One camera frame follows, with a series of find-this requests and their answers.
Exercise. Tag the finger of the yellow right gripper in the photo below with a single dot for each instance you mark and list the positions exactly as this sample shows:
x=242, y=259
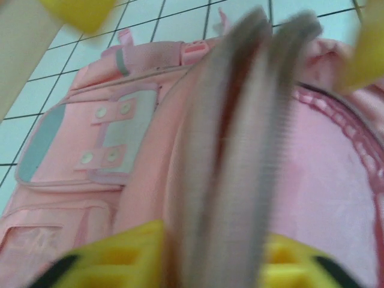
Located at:
x=81, y=13
x=370, y=45

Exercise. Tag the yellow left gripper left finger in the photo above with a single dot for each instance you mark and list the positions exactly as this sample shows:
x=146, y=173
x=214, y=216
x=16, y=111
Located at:
x=120, y=264

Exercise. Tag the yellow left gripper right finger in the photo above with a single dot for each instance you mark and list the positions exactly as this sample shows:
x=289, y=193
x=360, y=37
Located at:
x=294, y=270

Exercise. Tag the pink student backpack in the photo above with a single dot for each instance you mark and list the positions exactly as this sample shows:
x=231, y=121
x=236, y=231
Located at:
x=315, y=168

